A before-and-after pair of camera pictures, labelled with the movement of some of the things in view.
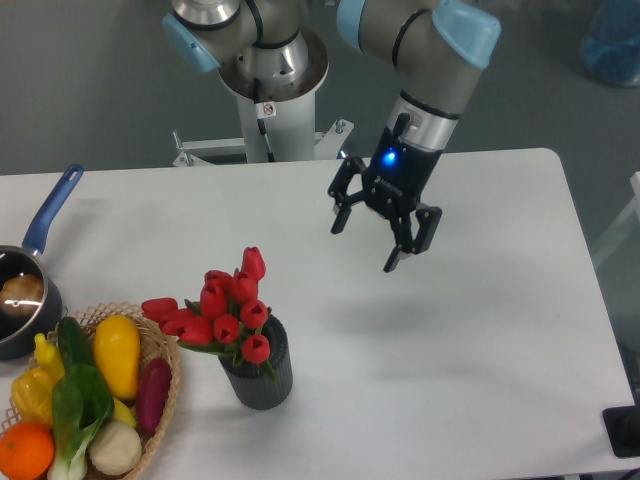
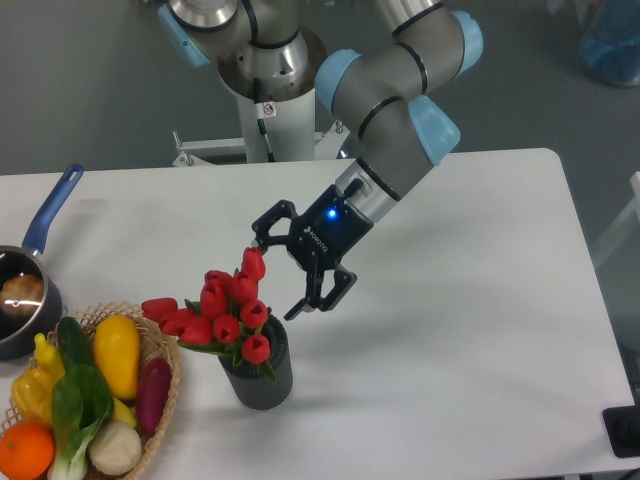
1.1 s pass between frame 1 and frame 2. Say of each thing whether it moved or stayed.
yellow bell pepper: stayed
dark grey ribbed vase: stayed
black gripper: moved
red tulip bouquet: stayed
